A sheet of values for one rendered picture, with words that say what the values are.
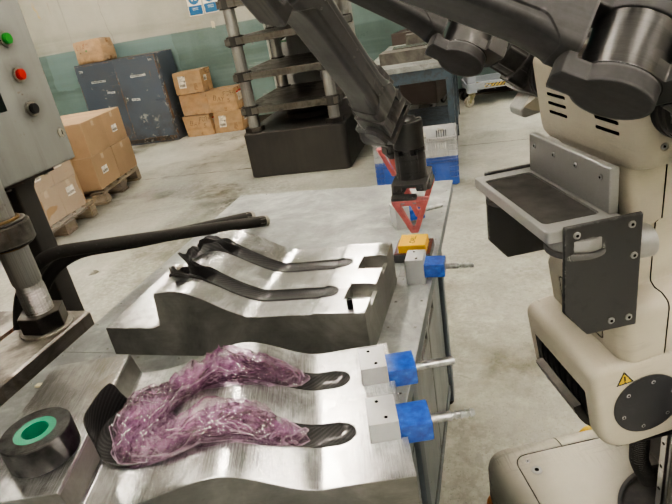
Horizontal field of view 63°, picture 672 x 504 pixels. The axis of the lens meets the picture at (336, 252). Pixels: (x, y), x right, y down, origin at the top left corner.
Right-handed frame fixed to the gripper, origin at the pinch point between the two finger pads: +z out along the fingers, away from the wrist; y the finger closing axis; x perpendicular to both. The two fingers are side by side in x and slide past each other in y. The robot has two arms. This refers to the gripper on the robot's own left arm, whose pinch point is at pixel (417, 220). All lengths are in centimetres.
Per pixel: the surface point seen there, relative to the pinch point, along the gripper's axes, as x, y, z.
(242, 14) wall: -296, -606, -38
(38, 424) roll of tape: -37, 60, -2
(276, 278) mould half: -25.1, 14.4, 4.3
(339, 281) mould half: -11.8, 17.2, 3.6
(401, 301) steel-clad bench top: -3.1, 9.3, 12.6
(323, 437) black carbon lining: -6, 50, 7
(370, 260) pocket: -8.4, 7.2, 4.7
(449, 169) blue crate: -22, -287, 84
